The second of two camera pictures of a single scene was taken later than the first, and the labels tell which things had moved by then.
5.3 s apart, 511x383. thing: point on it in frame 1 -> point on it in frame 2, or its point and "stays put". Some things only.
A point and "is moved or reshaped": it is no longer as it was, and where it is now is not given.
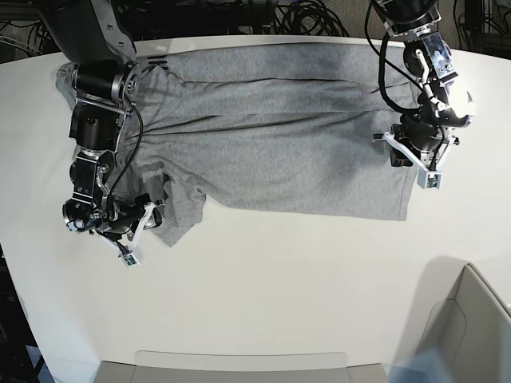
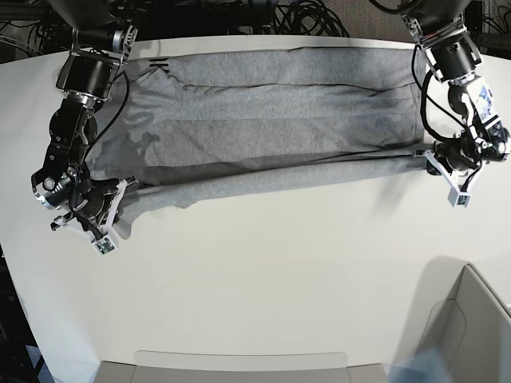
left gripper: [125, 223] -> [95, 202]
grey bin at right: [454, 311] stays put
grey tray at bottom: [209, 367] stays put
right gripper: [425, 136] -> [455, 160]
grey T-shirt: [285, 128] is moved or reshaped
